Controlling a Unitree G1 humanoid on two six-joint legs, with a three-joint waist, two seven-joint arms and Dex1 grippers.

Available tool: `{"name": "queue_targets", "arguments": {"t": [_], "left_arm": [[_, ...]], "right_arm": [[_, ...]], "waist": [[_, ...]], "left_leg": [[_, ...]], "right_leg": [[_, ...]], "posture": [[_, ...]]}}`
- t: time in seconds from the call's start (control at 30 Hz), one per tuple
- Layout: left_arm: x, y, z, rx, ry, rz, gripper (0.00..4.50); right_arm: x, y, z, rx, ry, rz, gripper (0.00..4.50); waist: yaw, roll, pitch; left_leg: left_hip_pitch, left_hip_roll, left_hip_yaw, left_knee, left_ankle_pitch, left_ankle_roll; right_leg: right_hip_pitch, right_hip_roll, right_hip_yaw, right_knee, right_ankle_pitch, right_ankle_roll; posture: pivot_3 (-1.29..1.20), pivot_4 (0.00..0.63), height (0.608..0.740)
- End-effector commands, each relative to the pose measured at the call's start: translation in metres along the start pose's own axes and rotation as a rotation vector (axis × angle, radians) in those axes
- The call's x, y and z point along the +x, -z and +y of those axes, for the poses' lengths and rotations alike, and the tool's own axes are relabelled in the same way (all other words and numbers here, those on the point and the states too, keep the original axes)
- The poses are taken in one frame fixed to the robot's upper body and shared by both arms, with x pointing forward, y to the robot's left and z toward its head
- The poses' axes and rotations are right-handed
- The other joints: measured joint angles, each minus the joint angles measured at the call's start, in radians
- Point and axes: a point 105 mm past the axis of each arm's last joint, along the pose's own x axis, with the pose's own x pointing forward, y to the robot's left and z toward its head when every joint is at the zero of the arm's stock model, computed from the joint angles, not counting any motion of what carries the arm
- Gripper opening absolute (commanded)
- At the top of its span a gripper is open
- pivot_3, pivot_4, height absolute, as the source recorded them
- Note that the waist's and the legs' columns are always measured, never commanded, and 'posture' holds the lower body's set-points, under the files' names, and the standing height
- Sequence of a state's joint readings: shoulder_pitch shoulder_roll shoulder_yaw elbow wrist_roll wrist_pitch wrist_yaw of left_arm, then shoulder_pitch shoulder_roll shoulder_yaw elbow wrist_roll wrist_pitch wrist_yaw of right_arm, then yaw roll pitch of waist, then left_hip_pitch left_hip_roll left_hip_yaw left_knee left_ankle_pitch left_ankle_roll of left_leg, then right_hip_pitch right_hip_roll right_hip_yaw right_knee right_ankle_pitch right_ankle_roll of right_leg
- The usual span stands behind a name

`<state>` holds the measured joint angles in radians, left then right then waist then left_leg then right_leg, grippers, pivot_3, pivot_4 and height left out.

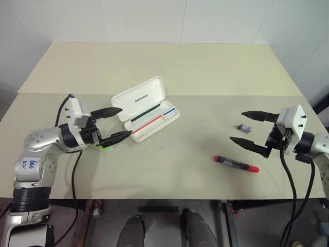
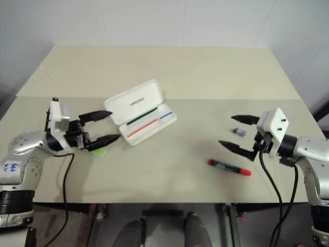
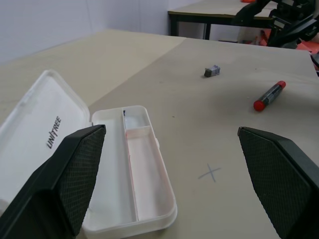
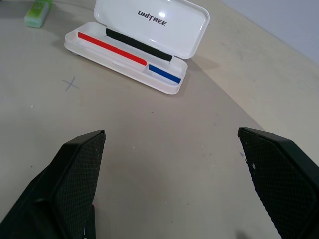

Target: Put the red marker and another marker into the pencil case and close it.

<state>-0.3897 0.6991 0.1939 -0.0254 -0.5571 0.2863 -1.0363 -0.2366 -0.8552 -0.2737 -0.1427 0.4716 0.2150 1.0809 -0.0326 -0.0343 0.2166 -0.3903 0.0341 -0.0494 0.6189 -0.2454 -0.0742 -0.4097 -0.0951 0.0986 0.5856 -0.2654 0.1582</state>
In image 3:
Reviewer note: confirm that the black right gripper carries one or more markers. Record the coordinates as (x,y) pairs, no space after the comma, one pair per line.
(290,10)

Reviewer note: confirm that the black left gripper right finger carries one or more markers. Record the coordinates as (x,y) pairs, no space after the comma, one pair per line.
(281,179)

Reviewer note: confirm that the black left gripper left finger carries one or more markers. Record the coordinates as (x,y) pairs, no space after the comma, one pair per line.
(49,184)

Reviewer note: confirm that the white plastic case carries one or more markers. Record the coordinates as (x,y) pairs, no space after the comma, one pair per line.
(149,174)

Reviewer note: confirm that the orange objects on floor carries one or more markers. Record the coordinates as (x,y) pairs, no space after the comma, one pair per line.
(307,46)

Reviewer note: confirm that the black framed beige table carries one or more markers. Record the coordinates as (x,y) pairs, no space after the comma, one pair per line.
(211,12)

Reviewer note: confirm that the red capped grey marker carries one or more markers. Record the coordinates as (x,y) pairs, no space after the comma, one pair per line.
(269,95)

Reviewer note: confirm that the small grey eraser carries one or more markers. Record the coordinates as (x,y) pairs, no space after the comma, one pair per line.
(211,71)

